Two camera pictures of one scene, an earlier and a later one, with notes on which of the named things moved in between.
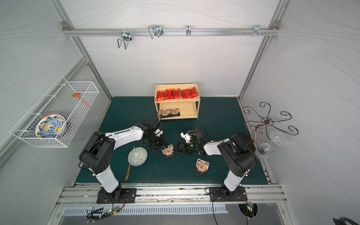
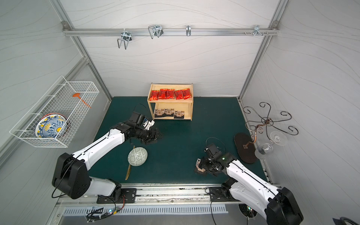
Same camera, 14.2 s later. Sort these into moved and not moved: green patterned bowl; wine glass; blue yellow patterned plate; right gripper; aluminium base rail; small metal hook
Moved: right gripper
Not moved: wine glass; aluminium base rail; green patterned bowl; small metal hook; blue yellow patterned plate
